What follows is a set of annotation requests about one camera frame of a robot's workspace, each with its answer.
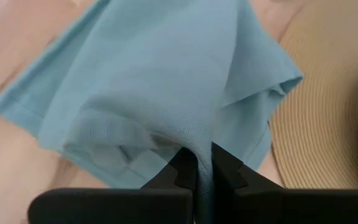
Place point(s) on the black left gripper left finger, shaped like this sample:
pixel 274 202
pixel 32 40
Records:
pixel 104 208

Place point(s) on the round woven straw placemat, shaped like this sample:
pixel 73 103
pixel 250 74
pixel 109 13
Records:
pixel 322 109

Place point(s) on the light blue cloth napkin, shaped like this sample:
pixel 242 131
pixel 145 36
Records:
pixel 151 77

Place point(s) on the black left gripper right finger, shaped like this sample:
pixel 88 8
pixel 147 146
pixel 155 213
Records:
pixel 291 208

